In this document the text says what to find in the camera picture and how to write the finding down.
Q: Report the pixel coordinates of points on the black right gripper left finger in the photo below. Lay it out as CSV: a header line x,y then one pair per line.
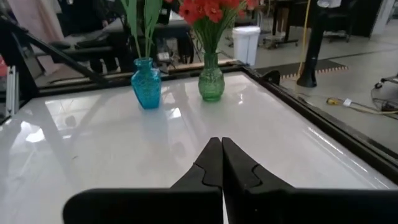
x,y
205,174

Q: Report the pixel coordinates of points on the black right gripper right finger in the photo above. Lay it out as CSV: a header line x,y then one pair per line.
x,y
242,180

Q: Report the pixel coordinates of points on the blue glass vase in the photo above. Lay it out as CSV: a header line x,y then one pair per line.
x,y
146,87

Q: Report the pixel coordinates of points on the green glass vase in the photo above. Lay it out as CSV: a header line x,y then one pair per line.
x,y
211,84

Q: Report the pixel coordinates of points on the black mat orange-striped edge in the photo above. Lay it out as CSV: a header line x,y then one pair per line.
x,y
286,70

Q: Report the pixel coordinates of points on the white waste bin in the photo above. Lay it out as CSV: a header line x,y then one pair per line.
x,y
245,46

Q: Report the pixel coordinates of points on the office chair base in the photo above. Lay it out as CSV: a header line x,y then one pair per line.
x,y
388,80

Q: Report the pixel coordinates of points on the pale pink cloth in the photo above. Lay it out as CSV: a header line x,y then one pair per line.
x,y
34,21

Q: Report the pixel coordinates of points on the black table frame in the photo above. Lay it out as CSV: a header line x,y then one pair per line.
x,y
342,132

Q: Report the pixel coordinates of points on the silver aluminium post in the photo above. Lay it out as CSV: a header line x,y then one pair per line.
x,y
11,90

